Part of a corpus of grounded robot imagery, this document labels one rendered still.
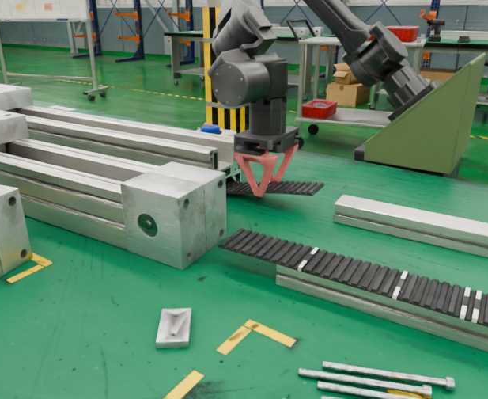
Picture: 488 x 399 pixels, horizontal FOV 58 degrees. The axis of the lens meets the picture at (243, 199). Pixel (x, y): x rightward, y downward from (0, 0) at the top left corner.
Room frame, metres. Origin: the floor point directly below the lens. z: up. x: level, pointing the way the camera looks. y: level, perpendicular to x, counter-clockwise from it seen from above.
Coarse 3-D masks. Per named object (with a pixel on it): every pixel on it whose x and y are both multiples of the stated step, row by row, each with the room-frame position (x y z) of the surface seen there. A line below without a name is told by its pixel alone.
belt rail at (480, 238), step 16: (336, 208) 0.59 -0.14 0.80; (352, 208) 0.58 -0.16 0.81; (368, 208) 0.57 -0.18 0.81; (384, 208) 0.57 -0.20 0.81; (400, 208) 0.57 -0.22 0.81; (352, 224) 0.58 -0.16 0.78; (368, 224) 0.57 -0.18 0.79; (384, 224) 0.56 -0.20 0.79; (400, 224) 0.54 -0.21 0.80; (416, 224) 0.53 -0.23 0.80; (432, 224) 0.52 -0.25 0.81; (448, 224) 0.52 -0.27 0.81; (464, 224) 0.52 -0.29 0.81; (480, 224) 0.52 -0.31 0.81; (416, 240) 0.53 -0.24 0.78; (432, 240) 0.52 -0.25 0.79; (448, 240) 0.51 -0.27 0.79; (464, 240) 0.51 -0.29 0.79; (480, 240) 0.49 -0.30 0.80
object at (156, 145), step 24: (48, 120) 0.88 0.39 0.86; (72, 120) 0.93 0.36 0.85; (96, 120) 0.89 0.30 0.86; (120, 120) 0.88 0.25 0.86; (72, 144) 0.83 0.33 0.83; (96, 144) 0.79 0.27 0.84; (120, 144) 0.78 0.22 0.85; (144, 144) 0.73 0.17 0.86; (168, 144) 0.71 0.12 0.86; (192, 144) 0.71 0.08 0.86; (216, 144) 0.75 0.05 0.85; (216, 168) 0.69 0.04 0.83; (240, 168) 0.75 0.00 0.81
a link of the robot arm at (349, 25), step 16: (304, 0) 1.05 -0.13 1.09; (320, 0) 1.03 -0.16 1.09; (336, 0) 1.04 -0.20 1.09; (320, 16) 1.04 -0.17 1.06; (336, 16) 1.02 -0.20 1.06; (352, 16) 1.04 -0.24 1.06; (336, 32) 1.03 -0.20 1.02; (352, 32) 1.01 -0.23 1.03; (368, 32) 1.01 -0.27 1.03; (384, 32) 1.00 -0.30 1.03; (352, 48) 1.02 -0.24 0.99; (384, 48) 0.98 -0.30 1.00; (400, 48) 1.00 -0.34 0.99; (352, 64) 1.03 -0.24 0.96; (368, 80) 1.01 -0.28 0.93
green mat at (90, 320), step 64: (320, 192) 0.71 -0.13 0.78; (384, 192) 0.71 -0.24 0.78; (448, 192) 0.71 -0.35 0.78; (64, 256) 0.49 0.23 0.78; (128, 256) 0.49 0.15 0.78; (384, 256) 0.49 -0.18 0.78; (448, 256) 0.49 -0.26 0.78; (0, 320) 0.36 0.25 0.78; (64, 320) 0.36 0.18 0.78; (128, 320) 0.36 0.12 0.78; (192, 320) 0.36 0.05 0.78; (256, 320) 0.36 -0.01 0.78; (320, 320) 0.36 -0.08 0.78; (384, 320) 0.36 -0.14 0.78; (0, 384) 0.28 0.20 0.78; (64, 384) 0.28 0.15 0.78; (128, 384) 0.28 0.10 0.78; (256, 384) 0.28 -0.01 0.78
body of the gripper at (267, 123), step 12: (252, 108) 0.66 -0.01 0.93; (264, 108) 0.64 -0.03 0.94; (276, 108) 0.65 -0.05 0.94; (252, 120) 0.66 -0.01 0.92; (264, 120) 0.64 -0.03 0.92; (276, 120) 0.65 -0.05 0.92; (240, 132) 0.66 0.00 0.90; (252, 132) 0.66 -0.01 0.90; (264, 132) 0.64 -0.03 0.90; (276, 132) 0.65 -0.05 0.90; (288, 132) 0.66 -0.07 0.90; (240, 144) 0.64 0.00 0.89; (264, 144) 0.62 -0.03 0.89
